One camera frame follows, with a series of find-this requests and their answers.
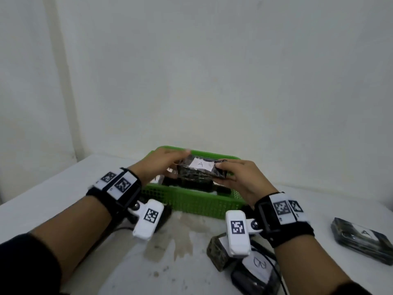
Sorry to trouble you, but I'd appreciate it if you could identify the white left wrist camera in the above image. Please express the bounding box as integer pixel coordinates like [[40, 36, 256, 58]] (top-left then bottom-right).
[[127, 199, 165, 240]]

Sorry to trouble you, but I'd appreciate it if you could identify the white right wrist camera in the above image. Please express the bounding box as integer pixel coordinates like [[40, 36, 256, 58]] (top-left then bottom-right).
[[226, 210, 263, 259]]

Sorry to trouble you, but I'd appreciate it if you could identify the black wristband with markers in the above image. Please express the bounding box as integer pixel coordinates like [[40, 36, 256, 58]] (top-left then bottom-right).
[[86, 168, 142, 218], [253, 192, 315, 249]]

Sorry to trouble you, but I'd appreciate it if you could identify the black packet labelled B near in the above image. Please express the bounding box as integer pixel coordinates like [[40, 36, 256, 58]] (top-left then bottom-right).
[[250, 239, 289, 295]]

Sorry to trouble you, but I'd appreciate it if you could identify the green plastic mesh basket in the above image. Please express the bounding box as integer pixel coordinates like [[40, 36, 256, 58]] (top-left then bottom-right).
[[142, 145, 246, 220]]

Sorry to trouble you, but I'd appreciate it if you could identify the small marbled packet labelled A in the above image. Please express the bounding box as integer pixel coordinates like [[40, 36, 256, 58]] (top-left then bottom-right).
[[206, 233, 235, 272]]

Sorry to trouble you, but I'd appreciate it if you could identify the person's left forearm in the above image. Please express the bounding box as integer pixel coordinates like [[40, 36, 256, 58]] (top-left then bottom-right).
[[0, 195, 113, 295]]

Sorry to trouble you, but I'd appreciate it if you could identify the black left camera cable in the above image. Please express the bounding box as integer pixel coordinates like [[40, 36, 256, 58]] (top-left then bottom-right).
[[112, 224, 136, 234]]

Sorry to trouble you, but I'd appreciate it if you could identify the person's right forearm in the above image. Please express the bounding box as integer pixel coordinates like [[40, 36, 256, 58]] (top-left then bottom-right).
[[271, 235, 372, 295]]

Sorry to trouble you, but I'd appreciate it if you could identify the person's right hand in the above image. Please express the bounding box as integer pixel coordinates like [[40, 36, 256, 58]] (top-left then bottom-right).
[[215, 159, 278, 208]]

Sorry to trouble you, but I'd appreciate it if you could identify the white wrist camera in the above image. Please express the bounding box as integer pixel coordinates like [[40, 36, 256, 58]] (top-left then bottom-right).
[[226, 210, 263, 259], [127, 199, 165, 240]]

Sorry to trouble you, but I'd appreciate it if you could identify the black left wristband with markers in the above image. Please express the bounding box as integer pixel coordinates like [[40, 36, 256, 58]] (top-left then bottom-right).
[[86, 168, 142, 218]]

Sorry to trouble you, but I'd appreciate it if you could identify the black right wristband with markers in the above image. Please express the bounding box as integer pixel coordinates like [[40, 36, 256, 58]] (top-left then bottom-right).
[[253, 192, 315, 249]]

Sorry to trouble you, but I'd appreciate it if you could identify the person's left hand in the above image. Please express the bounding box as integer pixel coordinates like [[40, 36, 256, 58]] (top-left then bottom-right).
[[127, 147, 192, 187]]

